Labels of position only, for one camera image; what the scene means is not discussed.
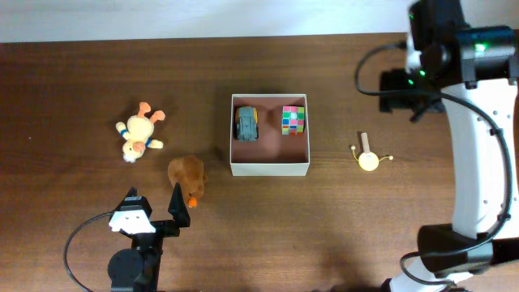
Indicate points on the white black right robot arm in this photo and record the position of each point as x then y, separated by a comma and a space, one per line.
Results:
472, 75

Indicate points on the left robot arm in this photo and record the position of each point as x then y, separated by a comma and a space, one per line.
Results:
137, 267

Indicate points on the white cardboard box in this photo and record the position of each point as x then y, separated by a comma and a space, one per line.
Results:
273, 153

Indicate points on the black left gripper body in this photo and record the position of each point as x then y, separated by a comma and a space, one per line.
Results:
164, 228

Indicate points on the yellow grey toy truck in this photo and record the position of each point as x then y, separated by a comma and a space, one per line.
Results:
246, 123

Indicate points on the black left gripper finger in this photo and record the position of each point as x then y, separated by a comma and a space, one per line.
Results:
177, 208
132, 201

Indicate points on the yellow duck plush toy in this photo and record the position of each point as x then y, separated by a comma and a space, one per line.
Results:
137, 132

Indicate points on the brown plush toy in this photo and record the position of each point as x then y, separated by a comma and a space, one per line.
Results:
189, 172

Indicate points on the colourful puzzle cube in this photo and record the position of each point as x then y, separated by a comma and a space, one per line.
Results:
293, 120

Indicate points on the yellow wooden rattle drum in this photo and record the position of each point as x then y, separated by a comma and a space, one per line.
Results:
366, 159

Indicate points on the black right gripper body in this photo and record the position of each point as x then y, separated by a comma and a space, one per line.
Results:
416, 104

